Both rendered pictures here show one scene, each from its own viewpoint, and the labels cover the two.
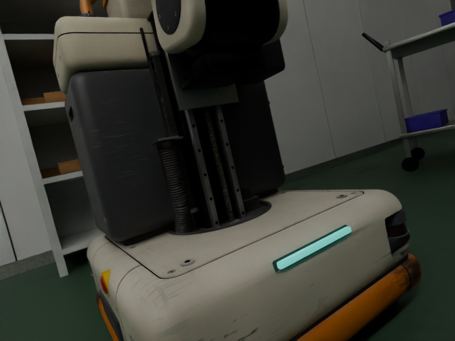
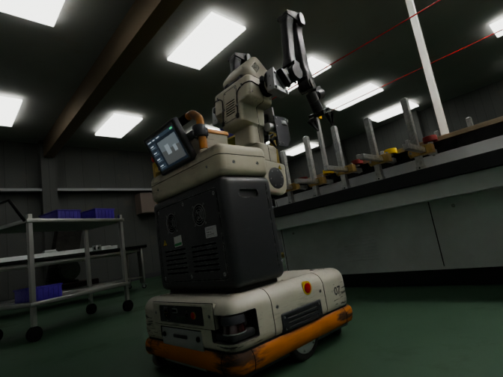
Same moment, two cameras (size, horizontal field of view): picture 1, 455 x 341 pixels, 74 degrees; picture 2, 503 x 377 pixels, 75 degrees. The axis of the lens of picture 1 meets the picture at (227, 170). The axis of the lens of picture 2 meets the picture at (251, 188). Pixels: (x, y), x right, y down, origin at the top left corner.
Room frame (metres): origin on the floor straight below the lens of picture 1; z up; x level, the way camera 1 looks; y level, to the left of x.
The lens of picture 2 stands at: (1.03, 1.52, 0.43)
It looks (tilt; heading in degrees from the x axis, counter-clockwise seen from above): 10 degrees up; 257
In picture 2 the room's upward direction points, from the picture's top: 9 degrees counter-clockwise
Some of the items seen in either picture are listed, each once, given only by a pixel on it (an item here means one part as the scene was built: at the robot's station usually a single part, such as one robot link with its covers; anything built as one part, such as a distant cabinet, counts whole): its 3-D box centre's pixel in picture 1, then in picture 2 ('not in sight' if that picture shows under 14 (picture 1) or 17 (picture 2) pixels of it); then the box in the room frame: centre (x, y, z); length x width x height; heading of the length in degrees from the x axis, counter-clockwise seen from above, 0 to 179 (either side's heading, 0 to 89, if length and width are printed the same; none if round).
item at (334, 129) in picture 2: not in sight; (340, 158); (-0.11, -0.54, 0.92); 0.04 x 0.04 x 0.48; 31
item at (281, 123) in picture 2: not in sight; (263, 135); (0.55, -0.10, 0.99); 0.28 x 0.16 x 0.22; 121
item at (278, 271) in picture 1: (229, 259); (247, 310); (0.80, 0.05, 0.16); 0.67 x 0.64 x 0.25; 31
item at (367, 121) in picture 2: not in sight; (374, 152); (-0.24, -0.32, 0.88); 0.04 x 0.04 x 0.48; 31
